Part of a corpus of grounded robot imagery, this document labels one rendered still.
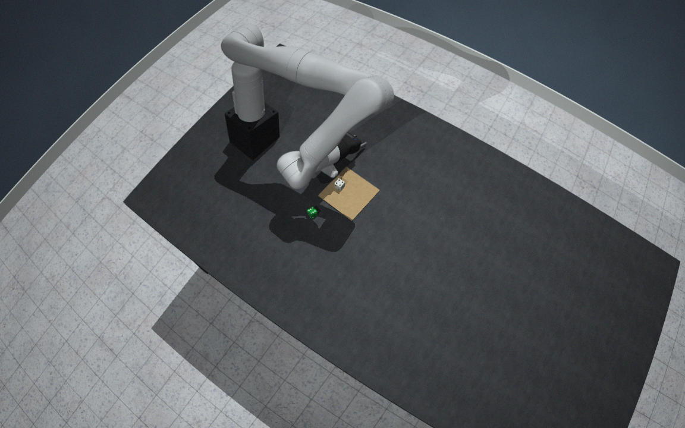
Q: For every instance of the tan flat mat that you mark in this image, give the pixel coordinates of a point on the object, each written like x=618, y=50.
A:
x=353, y=198

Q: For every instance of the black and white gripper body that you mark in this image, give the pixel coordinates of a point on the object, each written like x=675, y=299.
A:
x=348, y=145

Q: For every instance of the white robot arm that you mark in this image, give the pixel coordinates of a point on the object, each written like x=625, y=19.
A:
x=365, y=95

